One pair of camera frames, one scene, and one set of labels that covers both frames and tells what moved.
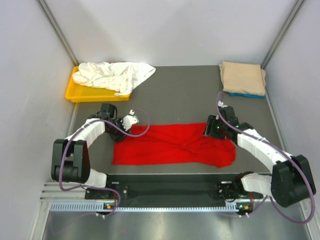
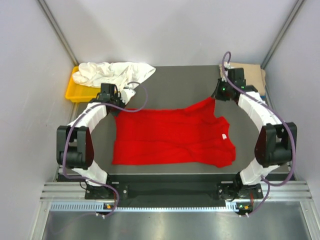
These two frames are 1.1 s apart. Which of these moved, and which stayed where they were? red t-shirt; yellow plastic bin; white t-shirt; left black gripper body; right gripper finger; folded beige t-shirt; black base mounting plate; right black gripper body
Moved: left black gripper body; right black gripper body; red t-shirt; right gripper finger
Stayed: yellow plastic bin; white t-shirt; black base mounting plate; folded beige t-shirt
